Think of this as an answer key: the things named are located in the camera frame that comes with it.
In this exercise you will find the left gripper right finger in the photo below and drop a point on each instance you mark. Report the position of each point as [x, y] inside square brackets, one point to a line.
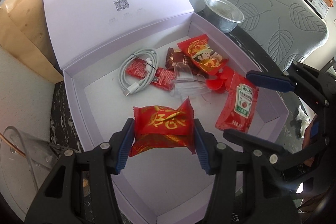
[266, 198]

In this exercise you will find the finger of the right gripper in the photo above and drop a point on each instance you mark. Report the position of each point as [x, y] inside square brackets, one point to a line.
[271, 81]
[253, 147]

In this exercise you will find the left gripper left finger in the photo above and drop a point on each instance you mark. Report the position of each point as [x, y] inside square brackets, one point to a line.
[61, 196]

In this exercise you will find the heinz ketchup packet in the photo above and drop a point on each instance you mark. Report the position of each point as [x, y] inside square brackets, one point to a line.
[240, 105]

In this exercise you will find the red bow hair clip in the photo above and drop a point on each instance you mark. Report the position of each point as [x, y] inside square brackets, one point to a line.
[222, 81]

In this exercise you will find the red cartoon snack packet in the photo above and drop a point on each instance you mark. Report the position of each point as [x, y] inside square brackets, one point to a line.
[202, 55]

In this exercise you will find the red gold candy packet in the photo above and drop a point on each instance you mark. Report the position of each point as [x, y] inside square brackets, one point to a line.
[163, 127]

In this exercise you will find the long red sauce packet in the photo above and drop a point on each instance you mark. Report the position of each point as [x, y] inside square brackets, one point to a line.
[162, 77]

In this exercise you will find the dark brown candy packet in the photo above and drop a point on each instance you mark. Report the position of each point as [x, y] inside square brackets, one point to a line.
[177, 56]

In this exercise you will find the glass cup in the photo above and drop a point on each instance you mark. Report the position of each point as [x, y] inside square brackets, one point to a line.
[26, 155]

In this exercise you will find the crumpled white tissue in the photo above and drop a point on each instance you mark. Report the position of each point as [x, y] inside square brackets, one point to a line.
[304, 119]

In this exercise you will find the grey leaf pattern chair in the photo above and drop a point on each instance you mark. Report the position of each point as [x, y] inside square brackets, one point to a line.
[287, 30]

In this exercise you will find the wooden spoon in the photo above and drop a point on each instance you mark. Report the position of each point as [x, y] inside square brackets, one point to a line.
[12, 146]

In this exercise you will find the steel bowl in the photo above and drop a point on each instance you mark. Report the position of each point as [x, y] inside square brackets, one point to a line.
[223, 14]

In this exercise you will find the white foam board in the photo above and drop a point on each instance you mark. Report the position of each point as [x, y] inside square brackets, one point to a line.
[26, 100]

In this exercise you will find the lavender gift box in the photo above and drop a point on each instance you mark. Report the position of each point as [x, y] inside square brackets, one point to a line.
[91, 39]

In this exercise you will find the brown paper envelope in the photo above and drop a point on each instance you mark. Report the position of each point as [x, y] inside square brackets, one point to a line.
[25, 36]

